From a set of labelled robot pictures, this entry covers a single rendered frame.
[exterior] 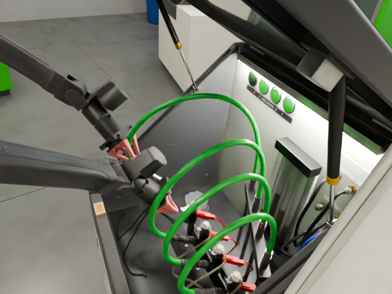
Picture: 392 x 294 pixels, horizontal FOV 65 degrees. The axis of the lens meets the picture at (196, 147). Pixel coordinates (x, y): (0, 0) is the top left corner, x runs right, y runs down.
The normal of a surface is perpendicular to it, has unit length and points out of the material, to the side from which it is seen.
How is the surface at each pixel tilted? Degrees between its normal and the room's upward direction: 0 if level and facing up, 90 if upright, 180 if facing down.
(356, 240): 76
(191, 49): 90
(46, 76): 70
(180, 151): 90
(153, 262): 0
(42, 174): 111
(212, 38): 90
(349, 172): 90
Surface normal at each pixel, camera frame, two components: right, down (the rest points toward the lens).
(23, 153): 0.78, -0.60
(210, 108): 0.42, 0.56
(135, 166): -0.38, -0.13
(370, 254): -0.86, -0.01
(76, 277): 0.08, -0.81
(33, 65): 0.22, 0.38
